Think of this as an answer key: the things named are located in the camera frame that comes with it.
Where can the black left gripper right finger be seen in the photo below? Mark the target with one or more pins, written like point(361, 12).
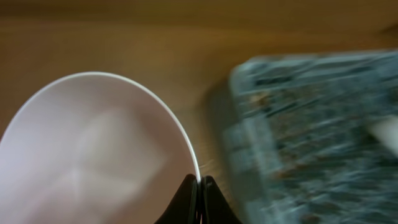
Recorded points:
point(214, 207)

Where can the grey dishwasher rack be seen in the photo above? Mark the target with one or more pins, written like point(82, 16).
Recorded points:
point(299, 147)

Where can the pink bowl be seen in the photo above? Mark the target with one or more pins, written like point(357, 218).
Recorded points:
point(93, 147)

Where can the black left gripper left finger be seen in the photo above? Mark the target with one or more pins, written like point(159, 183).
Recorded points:
point(182, 209)

